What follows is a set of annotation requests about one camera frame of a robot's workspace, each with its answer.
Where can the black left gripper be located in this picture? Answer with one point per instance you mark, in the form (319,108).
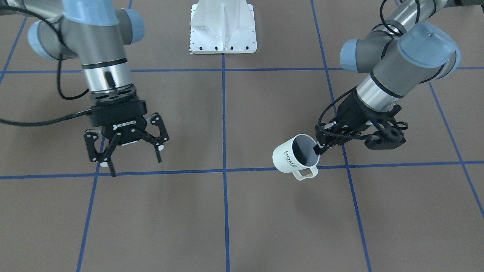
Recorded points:
(352,112)

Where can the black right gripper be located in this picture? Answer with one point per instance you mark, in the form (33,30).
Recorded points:
(124,134)

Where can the white ribbed HOME mug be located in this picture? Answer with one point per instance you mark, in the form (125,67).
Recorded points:
(296,156)

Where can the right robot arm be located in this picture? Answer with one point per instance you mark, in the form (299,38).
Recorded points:
(95,33)

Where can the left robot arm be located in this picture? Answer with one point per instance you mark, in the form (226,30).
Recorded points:
(401,52)

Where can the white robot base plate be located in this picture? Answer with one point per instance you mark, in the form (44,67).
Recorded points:
(222,27)

